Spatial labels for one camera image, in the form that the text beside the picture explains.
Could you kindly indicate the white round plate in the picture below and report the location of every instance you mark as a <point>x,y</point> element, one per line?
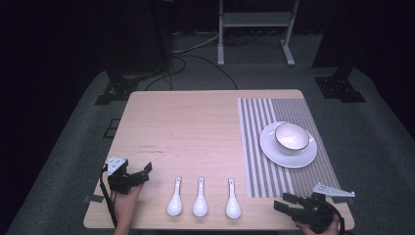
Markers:
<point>277,156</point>

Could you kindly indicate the black stand base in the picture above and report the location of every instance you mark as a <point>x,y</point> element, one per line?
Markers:
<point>339,86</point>
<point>119,88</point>

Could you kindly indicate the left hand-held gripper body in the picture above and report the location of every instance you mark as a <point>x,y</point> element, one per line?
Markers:
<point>120,181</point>

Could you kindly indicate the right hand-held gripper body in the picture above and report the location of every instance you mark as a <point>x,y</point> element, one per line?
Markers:
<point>318,209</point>

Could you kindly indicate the person's right hand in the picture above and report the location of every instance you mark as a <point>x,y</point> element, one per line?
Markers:
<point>326,228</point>

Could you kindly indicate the white ceramic spoon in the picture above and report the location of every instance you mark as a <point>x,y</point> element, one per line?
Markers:
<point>200,204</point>
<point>233,205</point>
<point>175,202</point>

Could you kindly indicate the white metal stand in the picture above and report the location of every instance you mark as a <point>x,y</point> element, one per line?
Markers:
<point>256,19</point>

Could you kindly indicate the white bowl with dark rim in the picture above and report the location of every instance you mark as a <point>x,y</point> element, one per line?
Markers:
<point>291,137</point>

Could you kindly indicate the grey tape piece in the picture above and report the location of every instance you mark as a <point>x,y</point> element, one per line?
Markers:
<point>94,198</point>

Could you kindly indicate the grey striped placemat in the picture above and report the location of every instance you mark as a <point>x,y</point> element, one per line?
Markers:
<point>257,153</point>

